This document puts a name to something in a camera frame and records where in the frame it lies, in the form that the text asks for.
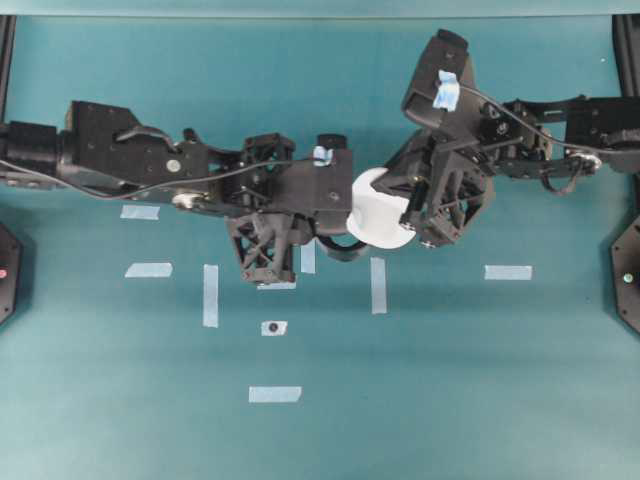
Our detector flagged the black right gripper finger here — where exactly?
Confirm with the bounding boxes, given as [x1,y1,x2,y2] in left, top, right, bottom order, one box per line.
[399,149,495,248]
[382,130,435,195]

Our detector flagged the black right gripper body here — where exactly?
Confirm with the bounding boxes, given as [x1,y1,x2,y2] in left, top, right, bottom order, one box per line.
[424,94,540,179]

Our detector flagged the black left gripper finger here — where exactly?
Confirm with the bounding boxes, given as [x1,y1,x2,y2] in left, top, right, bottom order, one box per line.
[243,133,293,163]
[225,213,295,285]

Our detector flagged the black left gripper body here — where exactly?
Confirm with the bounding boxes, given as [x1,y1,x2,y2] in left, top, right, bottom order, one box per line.
[204,145,354,235]

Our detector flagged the white paper cup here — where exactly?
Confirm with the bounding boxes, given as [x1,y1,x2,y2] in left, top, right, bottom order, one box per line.
[346,167,415,249]

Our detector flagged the black cup holder with handle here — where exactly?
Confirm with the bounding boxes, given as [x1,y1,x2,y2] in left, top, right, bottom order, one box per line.
[299,235,370,263]

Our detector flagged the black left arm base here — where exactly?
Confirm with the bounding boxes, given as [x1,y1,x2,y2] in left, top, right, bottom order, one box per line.
[0,224,23,324]

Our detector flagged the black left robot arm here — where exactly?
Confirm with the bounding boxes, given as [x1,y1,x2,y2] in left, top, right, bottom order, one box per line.
[1,101,366,285]

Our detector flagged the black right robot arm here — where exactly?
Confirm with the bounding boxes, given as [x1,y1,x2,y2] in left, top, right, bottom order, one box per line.
[372,94,639,248]

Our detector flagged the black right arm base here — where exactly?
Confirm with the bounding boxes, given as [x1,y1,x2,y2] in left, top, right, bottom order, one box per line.
[610,217,639,333]

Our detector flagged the blue tape strip beside holder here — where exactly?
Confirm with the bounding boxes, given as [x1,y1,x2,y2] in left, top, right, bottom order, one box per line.
[300,239,316,274]

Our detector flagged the blue tape strip under holder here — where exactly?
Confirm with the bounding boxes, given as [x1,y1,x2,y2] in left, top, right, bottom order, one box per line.
[257,282,296,290]

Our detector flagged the blue tape strip vertical left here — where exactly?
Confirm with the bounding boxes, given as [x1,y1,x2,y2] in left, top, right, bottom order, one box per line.
[202,264,219,328]

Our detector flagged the blue tape strip vertical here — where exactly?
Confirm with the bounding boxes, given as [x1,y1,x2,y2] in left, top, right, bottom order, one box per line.
[202,264,219,328]
[370,257,388,315]

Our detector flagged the tape patch with black dot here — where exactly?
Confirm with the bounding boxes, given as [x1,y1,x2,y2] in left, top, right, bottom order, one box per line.
[261,321,288,336]

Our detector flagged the blue tape strip right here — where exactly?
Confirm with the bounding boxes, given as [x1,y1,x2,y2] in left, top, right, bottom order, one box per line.
[484,265,533,281]

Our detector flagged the blue tape strip left slanted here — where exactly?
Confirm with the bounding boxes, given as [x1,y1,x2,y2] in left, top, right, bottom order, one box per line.
[124,262,173,279]

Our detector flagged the blue tape strip vertical centre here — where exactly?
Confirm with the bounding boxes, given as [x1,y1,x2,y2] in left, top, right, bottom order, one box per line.
[370,257,388,315]

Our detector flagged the blue tape strip far left upper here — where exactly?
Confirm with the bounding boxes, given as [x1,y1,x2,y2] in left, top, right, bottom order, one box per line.
[120,204,160,221]

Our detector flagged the blue tape strip bottom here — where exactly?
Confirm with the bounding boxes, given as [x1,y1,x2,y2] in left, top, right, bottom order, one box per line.
[248,386,303,404]

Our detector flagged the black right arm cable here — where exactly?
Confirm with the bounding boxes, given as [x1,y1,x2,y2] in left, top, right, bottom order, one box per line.
[457,83,601,164]

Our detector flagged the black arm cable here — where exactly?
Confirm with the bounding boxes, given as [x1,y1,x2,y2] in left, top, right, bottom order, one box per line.
[457,83,601,164]
[0,158,321,199]

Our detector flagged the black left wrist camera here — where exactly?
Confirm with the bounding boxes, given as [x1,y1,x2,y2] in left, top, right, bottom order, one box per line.
[316,133,348,150]

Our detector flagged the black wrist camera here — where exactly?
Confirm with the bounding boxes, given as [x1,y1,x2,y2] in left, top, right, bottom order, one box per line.
[401,29,474,129]
[316,133,348,150]

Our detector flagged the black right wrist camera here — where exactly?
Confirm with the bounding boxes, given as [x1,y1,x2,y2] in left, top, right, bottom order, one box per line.
[401,29,474,129]

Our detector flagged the black right frame rail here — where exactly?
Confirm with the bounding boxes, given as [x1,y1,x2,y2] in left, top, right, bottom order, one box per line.
[612,14,639,97]

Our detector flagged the black frame rail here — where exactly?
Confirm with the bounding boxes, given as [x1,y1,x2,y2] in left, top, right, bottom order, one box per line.
[0,15,17,121]
[612,14,639,97]

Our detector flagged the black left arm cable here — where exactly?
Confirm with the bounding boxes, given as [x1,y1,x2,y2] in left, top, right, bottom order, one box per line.
[0,158,321,199]

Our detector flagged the black left frame rail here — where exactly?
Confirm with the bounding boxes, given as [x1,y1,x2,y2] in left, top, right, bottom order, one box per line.
[0,15,17,121]

